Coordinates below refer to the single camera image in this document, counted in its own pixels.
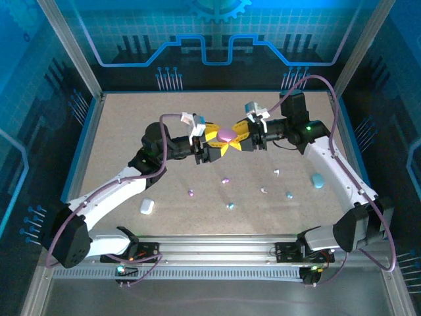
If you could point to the white earbud charging case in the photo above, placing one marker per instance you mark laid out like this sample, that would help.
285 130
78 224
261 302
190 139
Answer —
146 206

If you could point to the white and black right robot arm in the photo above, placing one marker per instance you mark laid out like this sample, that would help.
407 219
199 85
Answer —
332 171

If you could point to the aluminium side frame rail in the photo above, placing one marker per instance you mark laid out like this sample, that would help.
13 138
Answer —
344 131
90 138

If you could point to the light blue earbud charging case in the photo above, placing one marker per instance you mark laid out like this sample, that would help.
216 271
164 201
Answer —
317 181

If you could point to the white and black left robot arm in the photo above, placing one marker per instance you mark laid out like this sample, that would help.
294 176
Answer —
105 194

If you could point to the small black LED controller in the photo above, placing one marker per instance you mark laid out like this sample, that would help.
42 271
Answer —
126 273
310 274

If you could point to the aluminium mounting rail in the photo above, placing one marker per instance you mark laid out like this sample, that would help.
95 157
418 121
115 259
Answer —
213 248

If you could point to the pink earbud charging case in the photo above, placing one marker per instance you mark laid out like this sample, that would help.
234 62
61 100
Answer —
225 135

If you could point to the aluminium frame post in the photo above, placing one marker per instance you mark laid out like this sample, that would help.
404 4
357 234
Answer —
70 49
361 46

